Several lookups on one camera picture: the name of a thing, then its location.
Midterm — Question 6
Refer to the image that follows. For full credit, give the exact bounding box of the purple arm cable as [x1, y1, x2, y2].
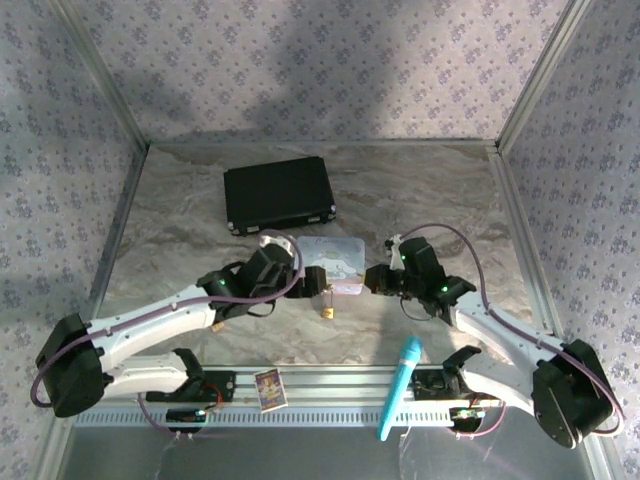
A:
[402, 222, 626, 436]
[31, 230, 307, 407]

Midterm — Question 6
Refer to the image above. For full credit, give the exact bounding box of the aluminium side floor rail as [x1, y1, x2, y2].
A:
[487, 147, 566, 341]
[87, 142, 152, 321]

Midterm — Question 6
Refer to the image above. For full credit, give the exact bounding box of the black hard case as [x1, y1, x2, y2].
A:
[222, 156, 338, 238]

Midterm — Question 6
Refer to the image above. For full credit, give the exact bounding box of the aluminium frame post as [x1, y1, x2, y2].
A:
[48, 0, 152, 147]
[494, 0, 591, 150]

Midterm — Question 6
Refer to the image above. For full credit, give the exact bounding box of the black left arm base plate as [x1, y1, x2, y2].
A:
[143, 368, 237, 404]

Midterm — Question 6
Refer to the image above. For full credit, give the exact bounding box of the aluminium mounting rail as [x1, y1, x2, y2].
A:
[102, 366, 506, 407]

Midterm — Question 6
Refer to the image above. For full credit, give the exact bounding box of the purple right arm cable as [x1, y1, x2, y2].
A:
[402, 222, 626, 436]

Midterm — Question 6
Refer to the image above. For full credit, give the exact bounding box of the aluminium back floor rail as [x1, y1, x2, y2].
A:
[147, 139, 499, 150]

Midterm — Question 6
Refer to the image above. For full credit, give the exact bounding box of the light blue plastic tube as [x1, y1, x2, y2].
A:
[375, 335, 423, 443]

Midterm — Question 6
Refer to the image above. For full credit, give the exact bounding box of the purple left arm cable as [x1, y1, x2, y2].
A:
[31, 230, 307, 407]

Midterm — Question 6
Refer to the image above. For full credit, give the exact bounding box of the small black circuit module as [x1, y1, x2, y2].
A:
[449, 406, 487, 432]
[164, 407, 208, 433]

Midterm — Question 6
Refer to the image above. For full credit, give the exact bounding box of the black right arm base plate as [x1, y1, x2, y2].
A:
[410, 368, 505, 402]

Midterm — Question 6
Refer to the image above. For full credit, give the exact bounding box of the small colourful printed card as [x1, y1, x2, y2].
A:
[253, 369, 288, 413]

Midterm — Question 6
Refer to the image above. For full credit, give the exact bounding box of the grey metal front panel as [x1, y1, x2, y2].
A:
[34, 423, 616, 480]

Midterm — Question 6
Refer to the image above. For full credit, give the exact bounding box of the slotted metal cable duct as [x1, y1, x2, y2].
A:
[73, 409, 501, 427]

